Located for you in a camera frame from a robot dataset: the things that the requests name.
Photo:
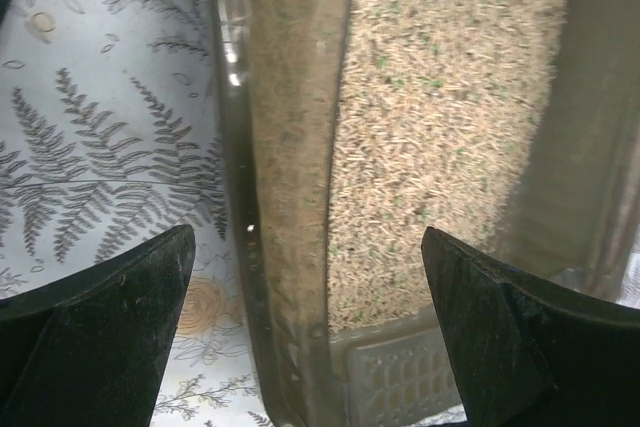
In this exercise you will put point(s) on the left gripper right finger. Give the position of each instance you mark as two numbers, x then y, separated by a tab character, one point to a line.
525	351

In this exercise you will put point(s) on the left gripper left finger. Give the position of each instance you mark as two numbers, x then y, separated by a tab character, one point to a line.
91	349

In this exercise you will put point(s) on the brown plastic litter box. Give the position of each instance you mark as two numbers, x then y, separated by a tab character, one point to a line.
351	126

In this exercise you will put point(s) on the floral table mat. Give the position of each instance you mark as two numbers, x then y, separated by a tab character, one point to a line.
110	136

